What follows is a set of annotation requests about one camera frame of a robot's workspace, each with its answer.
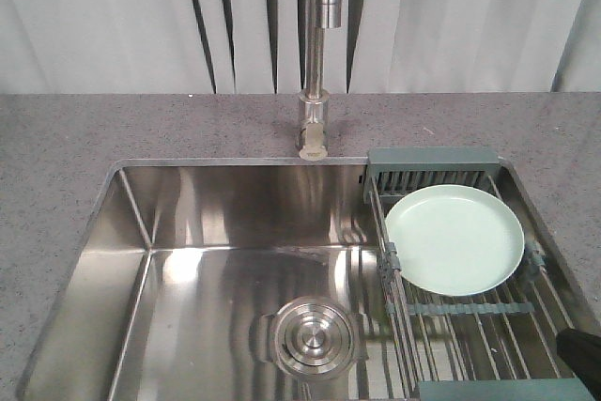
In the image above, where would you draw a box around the light green round plate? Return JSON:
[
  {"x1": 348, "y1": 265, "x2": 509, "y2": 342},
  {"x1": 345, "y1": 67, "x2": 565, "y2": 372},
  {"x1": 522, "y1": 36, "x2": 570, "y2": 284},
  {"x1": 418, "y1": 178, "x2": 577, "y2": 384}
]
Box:
[{"x1": 385, "y1": 184, "x2": 525, "y2": 297}]

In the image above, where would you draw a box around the stainless steel faucet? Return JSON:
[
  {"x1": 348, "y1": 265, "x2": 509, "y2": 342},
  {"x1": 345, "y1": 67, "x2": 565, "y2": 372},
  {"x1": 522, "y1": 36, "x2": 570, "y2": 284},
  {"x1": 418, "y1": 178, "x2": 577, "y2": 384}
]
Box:
[{"x1": 297, "y1": 0, "x2": 342, "y2": 162}]

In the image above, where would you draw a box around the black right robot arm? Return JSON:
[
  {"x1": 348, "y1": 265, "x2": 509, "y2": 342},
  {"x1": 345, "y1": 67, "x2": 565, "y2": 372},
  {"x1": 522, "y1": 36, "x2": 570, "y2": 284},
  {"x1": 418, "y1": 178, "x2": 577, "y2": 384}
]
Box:
[{"x1": 556, "y1": 328, "x2": 600, "y2": 384}]

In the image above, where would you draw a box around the grey-green sink drying rack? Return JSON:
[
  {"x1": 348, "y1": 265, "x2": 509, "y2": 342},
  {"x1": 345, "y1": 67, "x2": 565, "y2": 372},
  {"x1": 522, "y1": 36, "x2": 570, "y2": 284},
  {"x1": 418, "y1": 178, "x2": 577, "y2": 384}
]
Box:
[{"x1": 362, "y1": 147, "x2": 600, "y2": 400}]

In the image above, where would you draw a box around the stainless steel sink basin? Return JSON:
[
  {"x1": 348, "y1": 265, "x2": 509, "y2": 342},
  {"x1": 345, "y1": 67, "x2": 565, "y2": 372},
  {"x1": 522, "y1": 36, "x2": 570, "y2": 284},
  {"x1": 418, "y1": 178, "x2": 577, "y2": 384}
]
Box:
[{"x1": 18, "y1": 158, "x2": 419, "y2": 400}]

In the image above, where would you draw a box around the round steel sink drain cover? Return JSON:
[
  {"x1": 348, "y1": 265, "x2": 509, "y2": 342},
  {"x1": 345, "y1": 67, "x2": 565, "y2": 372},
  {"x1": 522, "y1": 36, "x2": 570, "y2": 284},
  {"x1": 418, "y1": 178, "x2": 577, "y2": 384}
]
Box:
[{"x1": 249, "y1": 296, "x2": 368, "y2": 381}]

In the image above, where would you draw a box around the white pleated curtain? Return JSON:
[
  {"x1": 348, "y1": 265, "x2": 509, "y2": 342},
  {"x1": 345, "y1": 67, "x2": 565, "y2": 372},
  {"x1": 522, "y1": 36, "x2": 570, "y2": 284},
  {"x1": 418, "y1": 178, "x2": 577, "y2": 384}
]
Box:
[{"x1": 1, "y1": 0, "x2": 600, "y2": 94}]

